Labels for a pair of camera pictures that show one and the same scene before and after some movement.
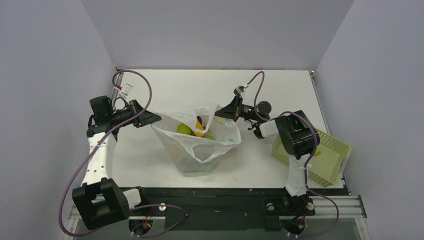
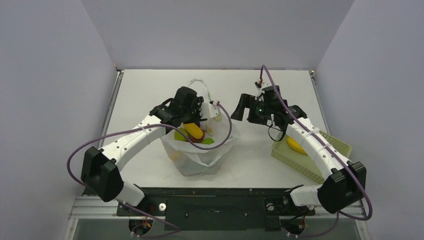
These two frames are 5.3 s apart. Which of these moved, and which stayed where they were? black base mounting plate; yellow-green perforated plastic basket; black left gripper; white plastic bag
Moved: black left gripper; white plastic bag
Stayed: black base mounting plate; yellow-green perforated plastic basket
